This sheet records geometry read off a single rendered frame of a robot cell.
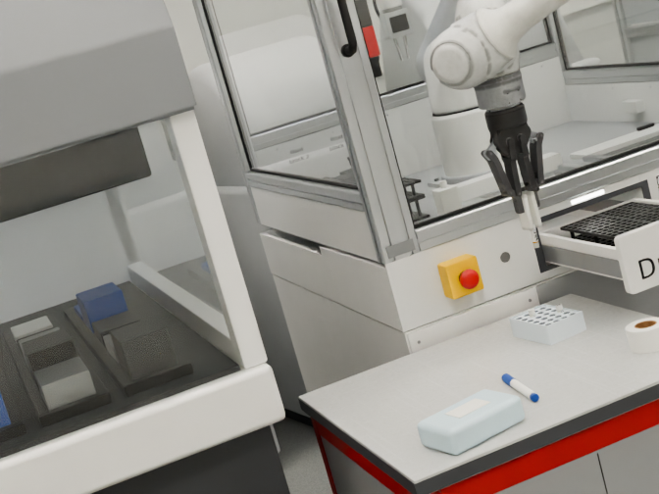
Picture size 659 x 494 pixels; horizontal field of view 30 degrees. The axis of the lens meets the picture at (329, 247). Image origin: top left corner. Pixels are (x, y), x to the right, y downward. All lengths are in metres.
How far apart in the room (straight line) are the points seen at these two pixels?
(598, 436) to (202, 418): 0.66
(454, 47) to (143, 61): 0.51
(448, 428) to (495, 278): 0.69
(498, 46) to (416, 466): 0.70
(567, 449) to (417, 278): 0.62
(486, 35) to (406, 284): 0.60
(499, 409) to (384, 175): 0.65
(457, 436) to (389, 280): 0.61
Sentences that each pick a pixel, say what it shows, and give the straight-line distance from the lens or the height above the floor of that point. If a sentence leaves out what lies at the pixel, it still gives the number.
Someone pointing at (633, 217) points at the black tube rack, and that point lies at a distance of 2.52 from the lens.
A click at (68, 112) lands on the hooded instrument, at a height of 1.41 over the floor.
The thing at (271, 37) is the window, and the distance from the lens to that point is 2.76.
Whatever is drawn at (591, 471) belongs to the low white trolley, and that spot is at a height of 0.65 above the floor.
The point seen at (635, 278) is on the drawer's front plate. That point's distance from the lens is 2.30.
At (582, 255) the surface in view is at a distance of 2.44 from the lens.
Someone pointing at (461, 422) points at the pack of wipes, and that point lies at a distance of 1.92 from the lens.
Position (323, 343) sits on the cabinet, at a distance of 3.10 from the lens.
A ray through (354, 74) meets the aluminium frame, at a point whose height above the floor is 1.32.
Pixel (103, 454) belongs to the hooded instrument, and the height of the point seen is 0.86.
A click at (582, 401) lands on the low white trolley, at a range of 2.02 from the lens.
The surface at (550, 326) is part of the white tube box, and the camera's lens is 2.30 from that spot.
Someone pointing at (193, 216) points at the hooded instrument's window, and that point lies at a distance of 2.07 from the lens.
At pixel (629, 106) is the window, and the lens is 2.69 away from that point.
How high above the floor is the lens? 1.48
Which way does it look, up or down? 11 degrees down
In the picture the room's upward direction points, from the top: 16 degrees counter-clockwise
